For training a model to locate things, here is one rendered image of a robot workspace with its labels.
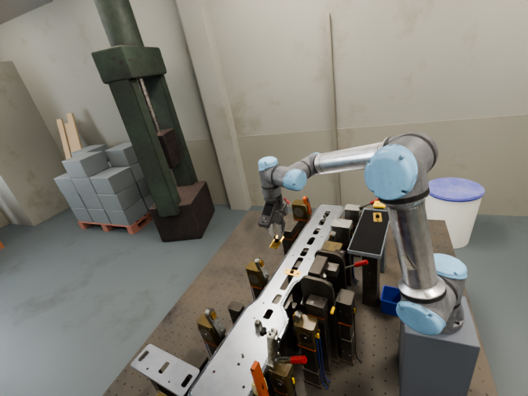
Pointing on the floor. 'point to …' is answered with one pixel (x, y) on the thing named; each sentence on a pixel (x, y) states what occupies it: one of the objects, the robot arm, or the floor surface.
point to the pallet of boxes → (107, 188)
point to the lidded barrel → (455, 206)
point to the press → (152, 125)
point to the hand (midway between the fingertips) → (276, 238)
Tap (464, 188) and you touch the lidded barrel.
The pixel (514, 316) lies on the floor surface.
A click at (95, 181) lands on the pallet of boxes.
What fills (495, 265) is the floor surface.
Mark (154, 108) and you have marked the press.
